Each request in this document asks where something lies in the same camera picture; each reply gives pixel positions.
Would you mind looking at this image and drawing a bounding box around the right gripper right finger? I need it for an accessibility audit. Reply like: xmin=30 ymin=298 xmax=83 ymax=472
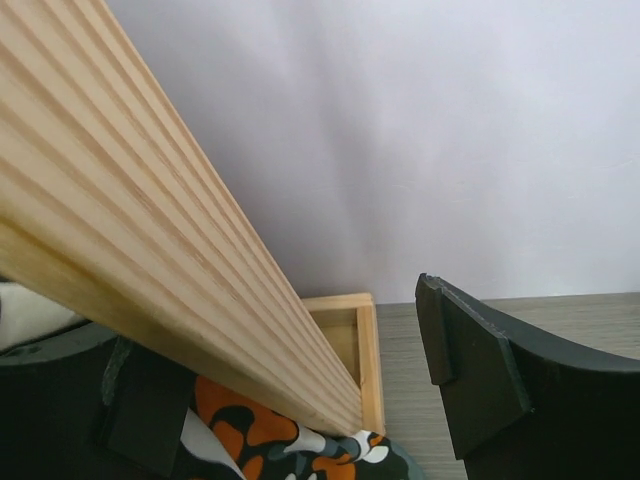
xmin=415 ymin=274 xmax=639 ymax=479

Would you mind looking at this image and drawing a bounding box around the wooden clothes rack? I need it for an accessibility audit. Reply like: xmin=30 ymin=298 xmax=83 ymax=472
xmin=1 ymin=1 xmax=385 ymax=435

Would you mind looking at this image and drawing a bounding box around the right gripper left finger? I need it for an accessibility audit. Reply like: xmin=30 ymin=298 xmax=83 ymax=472
xmin=1 ymin=323 xmax=195 ymax=479

